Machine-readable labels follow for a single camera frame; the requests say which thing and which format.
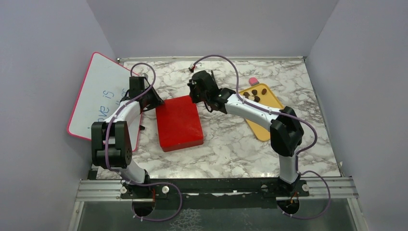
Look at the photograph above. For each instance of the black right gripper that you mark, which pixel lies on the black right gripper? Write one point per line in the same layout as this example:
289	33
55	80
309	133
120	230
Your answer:
191	87

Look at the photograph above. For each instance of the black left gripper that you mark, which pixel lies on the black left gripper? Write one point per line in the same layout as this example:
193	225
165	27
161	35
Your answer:
158	101

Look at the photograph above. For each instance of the red box lid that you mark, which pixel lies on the red box lid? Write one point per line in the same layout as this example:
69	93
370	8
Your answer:
178	124

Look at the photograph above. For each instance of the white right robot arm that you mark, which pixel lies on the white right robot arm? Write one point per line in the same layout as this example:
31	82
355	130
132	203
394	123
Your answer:
283	125

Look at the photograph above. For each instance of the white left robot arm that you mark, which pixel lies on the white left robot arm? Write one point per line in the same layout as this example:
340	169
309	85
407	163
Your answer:
111	145

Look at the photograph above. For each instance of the pink framed whiteboard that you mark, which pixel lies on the pink framed whiteboard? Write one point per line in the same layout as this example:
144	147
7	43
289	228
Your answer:
103	86

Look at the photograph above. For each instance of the pink eraser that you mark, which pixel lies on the pink eraser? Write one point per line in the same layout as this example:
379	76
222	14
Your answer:
253	81

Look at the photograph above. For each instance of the yellow plastic tray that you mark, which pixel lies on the yellow plastic tray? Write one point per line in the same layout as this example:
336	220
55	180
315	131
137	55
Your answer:
269	99

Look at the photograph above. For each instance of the black metal base rail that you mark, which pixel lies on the black metal base rail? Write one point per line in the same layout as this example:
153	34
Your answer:
218	193

